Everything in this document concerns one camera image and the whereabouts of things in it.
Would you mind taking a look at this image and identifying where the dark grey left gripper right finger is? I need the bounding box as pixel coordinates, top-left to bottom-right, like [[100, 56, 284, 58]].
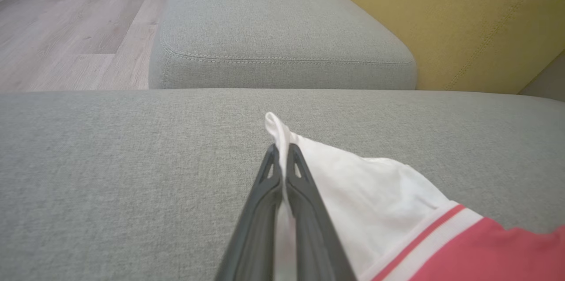
[[286, 143, 357, 281]]

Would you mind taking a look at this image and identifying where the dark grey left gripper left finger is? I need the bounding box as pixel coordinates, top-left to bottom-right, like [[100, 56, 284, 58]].
[[215, 143, 283, 281]]

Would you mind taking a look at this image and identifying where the red jersey with white panel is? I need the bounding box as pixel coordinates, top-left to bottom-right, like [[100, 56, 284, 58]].
[[264, 112, 565, 281]]

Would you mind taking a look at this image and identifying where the large grey sofa chaise cushion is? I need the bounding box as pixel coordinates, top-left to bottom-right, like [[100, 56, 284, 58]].
[[0, 88, 565, 281]]

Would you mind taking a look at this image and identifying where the grey sofa seat cushion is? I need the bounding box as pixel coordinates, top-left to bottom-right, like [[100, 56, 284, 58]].
[[149, 0, 418, 90]]

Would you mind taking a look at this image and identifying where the yellow sofa backrest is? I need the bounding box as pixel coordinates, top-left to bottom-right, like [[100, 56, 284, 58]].
[[300, 0, 565, 95]]

